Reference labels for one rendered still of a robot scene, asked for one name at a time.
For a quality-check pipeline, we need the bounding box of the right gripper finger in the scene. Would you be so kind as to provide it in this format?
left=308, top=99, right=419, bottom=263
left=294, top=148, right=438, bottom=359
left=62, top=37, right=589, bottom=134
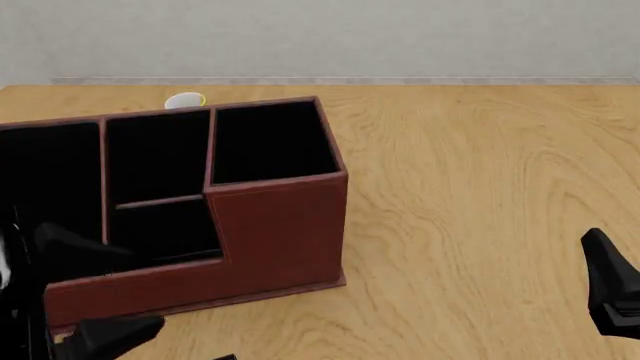
left=580, top=227, right=640, bottom=321

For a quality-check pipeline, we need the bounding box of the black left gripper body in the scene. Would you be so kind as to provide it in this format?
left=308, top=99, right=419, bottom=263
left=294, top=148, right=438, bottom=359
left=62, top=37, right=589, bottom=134
left=0, top=204, right=56, bottom=360

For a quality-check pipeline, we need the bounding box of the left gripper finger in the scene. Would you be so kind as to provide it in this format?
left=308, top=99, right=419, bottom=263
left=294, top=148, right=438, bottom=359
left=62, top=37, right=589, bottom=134
left=49, top=314, right=167, bottom=360
left=32, top=222, right=137, bottom=282

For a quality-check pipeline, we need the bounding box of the red-brown desk caddy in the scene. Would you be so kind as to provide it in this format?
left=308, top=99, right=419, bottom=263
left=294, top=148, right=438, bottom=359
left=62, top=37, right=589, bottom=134
left=0, top=95, right=348, bottom=336

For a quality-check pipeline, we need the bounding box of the white mug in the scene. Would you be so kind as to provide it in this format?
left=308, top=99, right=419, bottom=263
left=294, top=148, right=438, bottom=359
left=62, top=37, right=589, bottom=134
left=164, top=90, right=208, bottom=111

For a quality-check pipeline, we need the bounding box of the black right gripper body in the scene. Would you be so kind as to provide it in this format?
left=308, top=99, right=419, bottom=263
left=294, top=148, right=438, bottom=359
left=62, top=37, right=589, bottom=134
left=596, top=298, right=640, bottom=337

